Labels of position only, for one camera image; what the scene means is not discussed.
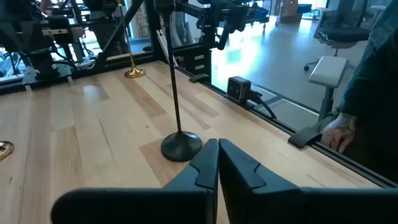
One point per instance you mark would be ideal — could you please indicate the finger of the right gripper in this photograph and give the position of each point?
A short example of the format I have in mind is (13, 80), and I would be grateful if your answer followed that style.
(60, 29)

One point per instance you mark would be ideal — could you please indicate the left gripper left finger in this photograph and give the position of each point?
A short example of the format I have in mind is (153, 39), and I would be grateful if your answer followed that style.
(186, 205)

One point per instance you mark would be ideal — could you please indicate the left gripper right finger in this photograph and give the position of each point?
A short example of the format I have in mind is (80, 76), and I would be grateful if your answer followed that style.
(264, 205)

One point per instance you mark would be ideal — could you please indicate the black candlestick holder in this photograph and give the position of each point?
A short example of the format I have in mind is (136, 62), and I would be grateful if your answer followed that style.
(180, 147)

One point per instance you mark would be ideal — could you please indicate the tall gold candlestick holder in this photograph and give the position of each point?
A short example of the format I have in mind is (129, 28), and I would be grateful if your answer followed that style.
(134, 73)

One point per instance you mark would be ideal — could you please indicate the short gold candlestick holder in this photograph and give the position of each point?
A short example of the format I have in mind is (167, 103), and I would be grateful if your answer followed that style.
(4, 149)

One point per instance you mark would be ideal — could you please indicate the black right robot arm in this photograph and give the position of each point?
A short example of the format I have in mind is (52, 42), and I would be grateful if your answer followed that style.
(43, 63)

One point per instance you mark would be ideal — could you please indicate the unused black robot arm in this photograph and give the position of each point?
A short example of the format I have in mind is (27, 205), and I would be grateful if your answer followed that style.
(230, 18)

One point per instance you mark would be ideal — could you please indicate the black table clamp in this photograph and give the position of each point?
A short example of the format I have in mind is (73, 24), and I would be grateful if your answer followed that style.
(303, 138)
(199, 78)

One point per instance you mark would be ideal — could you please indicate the person's hand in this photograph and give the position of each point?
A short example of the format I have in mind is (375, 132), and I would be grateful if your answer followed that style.
(339, 130)

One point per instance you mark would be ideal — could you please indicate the black box with white labels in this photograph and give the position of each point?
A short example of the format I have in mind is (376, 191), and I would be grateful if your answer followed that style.
(189, 62)

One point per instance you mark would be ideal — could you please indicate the person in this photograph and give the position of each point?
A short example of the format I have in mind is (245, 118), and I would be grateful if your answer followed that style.
(373, 93)

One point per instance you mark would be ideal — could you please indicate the black office chair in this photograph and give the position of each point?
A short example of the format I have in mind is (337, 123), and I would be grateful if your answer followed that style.
(342, 32)

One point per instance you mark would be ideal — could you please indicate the brown cardboard box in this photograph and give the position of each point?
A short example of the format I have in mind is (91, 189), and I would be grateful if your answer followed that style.
(289, 12)

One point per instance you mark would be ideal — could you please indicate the black aluminium table frame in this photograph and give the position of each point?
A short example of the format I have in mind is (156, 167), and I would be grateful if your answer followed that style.
(342, 157)

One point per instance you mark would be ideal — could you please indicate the white metal bracket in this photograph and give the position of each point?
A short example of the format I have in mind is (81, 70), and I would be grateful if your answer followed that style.
(160, 35)

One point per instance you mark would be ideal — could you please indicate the small black cube camera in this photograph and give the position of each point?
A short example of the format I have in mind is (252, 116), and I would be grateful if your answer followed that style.
(237, 90)

